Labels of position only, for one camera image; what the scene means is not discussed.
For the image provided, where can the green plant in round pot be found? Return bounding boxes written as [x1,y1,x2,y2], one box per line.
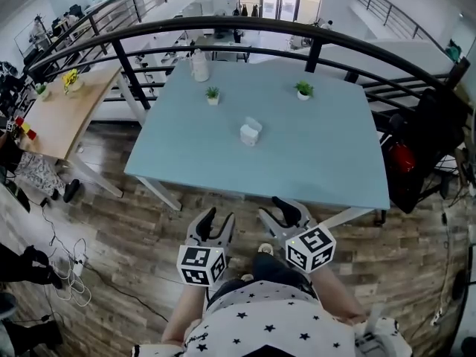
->
[293,80,315,102]

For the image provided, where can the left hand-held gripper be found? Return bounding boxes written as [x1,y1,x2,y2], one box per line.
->
[177,206,237,288]

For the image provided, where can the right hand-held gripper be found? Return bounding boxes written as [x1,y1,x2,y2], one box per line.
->
[258,196,338,274]

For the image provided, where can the small green potted plant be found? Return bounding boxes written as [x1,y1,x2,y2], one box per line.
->
[33,82,51,102]

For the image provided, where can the small white box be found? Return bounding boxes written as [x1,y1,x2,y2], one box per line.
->
[239,123,260,148]

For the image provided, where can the red bag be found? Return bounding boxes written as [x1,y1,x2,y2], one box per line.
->
[385,142,417,177]

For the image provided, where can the person's dark trousers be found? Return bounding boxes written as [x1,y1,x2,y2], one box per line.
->
[207,252,318,301]

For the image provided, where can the green plant in square pot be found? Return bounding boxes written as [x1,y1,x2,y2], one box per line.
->
[205,86,222,106]

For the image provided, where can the white backpack strap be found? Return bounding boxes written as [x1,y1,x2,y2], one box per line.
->
[352,302,402,357]

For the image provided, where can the yellow flower plant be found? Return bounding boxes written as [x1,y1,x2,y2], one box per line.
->
[61,68,85,94]

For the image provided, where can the white cable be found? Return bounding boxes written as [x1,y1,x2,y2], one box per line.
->
[47,236,93,307]

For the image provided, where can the light blue table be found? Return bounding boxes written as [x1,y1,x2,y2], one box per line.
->
[123,60,391,225]

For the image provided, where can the person's right forearm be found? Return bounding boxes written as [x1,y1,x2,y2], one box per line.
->
[309,261,368,326]

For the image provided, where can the black metal railing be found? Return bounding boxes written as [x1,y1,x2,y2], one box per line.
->
[27,16,476,133]

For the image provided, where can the black chair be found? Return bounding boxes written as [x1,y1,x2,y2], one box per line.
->
[378,86,474,215]

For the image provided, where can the white star-print shirt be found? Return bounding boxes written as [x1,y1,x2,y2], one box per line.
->
[132,279,413,357]

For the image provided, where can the white power strip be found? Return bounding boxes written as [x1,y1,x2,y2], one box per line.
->
[71,254,89,277]

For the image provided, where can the light wooden table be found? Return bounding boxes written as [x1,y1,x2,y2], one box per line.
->
[17,65,124,199]

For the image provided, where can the red and yellow blocks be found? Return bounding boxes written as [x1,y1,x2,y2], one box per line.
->
[13,116,39,141]

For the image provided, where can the person's left forearm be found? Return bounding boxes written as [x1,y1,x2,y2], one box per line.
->
[161,283,208,346]

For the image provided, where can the white patterned water bottle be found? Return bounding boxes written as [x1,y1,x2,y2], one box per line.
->
[190,48,210,83]

